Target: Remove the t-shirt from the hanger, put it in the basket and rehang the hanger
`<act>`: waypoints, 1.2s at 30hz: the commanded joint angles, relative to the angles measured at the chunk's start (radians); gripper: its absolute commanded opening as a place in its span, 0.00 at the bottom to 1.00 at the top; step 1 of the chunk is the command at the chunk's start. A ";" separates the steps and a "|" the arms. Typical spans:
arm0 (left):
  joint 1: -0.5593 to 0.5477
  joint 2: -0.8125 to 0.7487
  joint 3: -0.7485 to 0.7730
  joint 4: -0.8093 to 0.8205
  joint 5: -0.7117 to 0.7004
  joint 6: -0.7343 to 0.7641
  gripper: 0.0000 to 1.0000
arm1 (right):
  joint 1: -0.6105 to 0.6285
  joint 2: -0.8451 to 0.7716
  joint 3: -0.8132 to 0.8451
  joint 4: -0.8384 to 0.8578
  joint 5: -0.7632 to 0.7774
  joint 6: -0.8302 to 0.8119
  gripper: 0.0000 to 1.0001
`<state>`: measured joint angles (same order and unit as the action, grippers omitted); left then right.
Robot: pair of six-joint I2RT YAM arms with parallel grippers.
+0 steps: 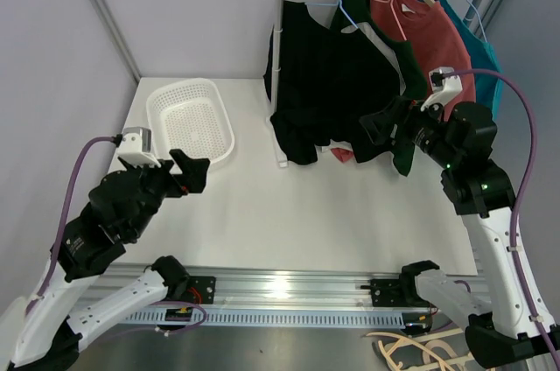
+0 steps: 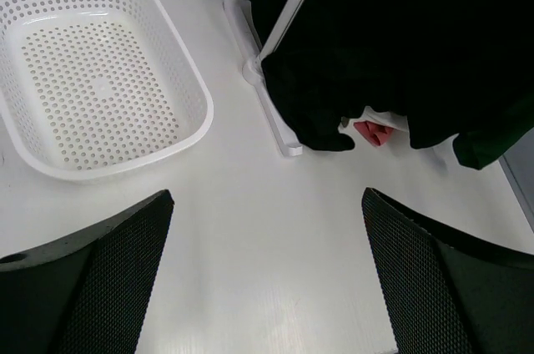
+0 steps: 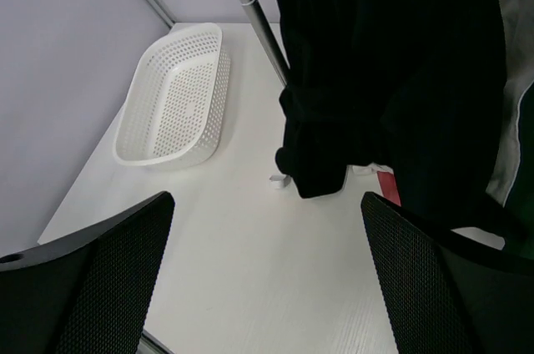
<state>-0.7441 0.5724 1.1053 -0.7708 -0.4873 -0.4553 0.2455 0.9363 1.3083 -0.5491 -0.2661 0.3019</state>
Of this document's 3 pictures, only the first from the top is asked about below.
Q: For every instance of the white plastic basket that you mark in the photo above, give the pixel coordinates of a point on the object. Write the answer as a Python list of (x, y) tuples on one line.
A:
[(189, 115)]

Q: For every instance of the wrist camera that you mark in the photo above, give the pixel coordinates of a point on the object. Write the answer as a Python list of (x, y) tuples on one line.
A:
[(135, 147), (445, 86)]

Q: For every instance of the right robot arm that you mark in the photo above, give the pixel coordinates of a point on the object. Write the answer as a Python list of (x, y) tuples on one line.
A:
[(514, 325)]

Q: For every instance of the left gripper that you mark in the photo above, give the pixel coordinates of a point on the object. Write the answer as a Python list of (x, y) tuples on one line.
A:
[(192, 179)]

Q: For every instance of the teal t shirt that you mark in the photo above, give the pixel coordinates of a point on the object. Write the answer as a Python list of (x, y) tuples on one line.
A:
[(488, 88)]

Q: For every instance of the red t shirt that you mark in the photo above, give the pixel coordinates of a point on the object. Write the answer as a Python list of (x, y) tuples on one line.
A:
[(434, 38)]

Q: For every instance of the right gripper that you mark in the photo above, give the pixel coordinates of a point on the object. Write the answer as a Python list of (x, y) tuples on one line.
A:
[(378, 125)]

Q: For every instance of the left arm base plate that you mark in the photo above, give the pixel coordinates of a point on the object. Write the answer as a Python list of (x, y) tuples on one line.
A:
[(198, 290)]

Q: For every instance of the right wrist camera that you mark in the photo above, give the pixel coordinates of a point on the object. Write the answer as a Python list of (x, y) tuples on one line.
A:
[(445, 86)]

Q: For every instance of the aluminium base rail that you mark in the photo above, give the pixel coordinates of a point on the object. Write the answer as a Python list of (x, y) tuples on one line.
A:
[(261, 289)]

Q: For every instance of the slotted cable duct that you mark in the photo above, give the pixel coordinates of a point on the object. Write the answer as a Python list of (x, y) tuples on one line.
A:
[(362, 319)]

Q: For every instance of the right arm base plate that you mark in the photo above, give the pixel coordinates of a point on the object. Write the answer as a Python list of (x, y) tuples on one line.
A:
[(399, 292)]

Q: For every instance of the green and white t shirt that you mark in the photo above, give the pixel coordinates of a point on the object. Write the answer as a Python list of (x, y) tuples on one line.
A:
[(355, 15)]

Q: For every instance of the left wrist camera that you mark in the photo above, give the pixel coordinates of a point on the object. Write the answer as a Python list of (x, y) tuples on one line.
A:
[(135, 147)]

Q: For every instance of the black t shirt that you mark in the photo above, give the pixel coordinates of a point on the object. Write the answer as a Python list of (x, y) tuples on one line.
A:
[(327, 82)]

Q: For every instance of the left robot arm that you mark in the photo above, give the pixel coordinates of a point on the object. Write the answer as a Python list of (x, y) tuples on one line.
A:
[(45, 332)]

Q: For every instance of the pile of spare hangers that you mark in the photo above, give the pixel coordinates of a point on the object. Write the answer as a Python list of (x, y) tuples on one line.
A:
[(436, 353)]

